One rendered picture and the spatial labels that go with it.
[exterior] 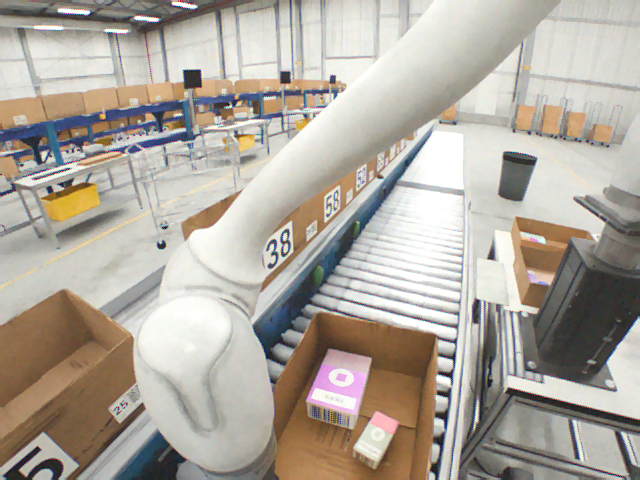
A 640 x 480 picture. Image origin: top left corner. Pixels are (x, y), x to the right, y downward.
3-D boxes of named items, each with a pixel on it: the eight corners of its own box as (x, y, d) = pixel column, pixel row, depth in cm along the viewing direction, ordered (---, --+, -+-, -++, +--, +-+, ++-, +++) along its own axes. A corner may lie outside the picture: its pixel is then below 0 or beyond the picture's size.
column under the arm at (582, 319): (591, 328, 79) (639, 243, 64) (616, 392, 59) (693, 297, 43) (518, 312, 90) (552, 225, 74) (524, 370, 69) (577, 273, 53)
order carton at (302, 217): (261, 293, 83) (253, 240, 75) (190, 268, 94) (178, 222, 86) (320, 234, 114) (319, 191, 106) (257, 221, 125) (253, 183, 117)
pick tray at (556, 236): (598, 277, 103) (608, 258, 98) (514, 258, 119) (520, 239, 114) (581, 248, 125) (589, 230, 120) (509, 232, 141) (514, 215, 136)
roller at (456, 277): (462, 289, 110) (465, 279, 108) (341, 262, 130) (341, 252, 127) (462, 282, 114) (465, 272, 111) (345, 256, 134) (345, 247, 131)
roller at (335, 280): (459, 321, 94) (463, 311, 92) (322, 287, 114) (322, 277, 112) (460, 312, 98) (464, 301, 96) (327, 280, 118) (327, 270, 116)
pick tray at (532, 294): (624, 326, 78) (638, 304, 73) (520, 304, 93) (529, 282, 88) (597, 281, 101) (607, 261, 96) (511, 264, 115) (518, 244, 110)
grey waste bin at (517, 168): (531, 198, 401) (541, 157, 370) (520, 205, 375) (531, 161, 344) (501, 188, 437) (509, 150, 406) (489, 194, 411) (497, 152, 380)
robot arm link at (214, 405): (294, 460, 24) (262, 358, 35) (274, 357, 16) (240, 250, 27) (178, 495, 21) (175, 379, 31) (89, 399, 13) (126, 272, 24)
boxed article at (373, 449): (396, 431, 58) (399, 422, 56) (375, 470, 51) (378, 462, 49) (374, 420, 61) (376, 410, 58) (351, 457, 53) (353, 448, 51)
